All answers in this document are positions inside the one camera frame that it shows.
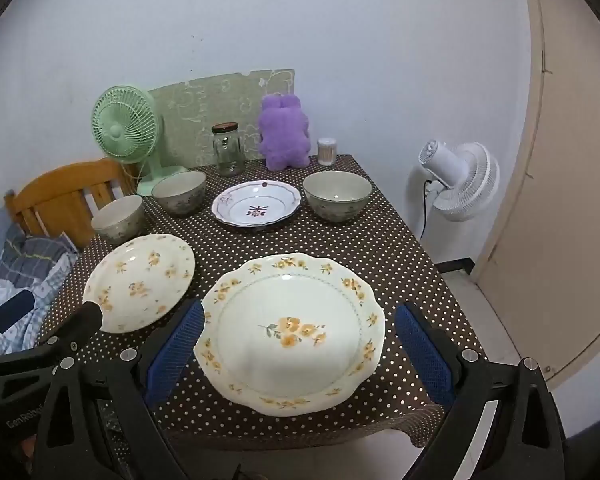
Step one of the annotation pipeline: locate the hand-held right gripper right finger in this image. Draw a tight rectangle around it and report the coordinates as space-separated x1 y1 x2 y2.
394 302 566 480

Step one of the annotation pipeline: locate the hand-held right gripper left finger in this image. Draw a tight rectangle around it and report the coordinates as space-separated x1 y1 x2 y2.
32 300 205 480

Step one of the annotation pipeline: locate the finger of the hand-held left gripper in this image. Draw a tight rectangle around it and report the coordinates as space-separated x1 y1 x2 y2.
0 291 36 341
39 304 104 368

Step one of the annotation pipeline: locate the small yellow floral plate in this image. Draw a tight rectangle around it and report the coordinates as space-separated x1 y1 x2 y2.
81 234 196 333

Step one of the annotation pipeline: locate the small floral ceramic bowl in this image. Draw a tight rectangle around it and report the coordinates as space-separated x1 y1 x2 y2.
91 195 146 246

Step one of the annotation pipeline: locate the large yellow floral plate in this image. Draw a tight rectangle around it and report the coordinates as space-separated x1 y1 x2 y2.
194 252 386 417

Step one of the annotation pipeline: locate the medium floral ceramic bowl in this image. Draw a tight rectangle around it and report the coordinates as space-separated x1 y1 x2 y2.
151 170 208 217

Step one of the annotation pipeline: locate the white plate red pattern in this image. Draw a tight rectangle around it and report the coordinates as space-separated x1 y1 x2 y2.
211 180 302 232

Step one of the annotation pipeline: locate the large floral ceramic bowl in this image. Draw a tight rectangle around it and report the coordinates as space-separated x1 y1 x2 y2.
302 171 372 223

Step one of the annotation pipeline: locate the blue checked cloth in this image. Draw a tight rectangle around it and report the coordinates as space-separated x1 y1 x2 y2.
0 255 81 356

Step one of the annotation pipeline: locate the brown polka-dot tablecloth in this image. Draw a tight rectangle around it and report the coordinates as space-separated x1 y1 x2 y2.
35 155 488 448

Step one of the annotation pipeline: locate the wooden chair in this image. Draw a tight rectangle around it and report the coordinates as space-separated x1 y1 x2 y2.
4 158 141 248

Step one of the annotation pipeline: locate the white standing fan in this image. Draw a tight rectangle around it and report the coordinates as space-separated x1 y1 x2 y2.
407 139 501 261

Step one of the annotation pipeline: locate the glass jar with lid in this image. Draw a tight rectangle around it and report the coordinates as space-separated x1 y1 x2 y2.
211 122 246 177

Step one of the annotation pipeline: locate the green desk fan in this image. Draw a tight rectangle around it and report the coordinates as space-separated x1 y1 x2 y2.
91 85 190 197

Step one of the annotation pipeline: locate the beige door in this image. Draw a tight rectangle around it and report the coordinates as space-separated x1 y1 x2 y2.
472 0 600 391

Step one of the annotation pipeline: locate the cotton swab container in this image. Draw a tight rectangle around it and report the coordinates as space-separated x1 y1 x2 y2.
317 137 339 166

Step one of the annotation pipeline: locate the purple plush toy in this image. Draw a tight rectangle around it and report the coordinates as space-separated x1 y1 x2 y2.
258 94 312 171

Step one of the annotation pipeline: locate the green printed board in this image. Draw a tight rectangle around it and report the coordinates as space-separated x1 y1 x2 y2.
147 69 296 168

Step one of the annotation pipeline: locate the black fan cable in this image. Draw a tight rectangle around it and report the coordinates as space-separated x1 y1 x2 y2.
420 179 432 240

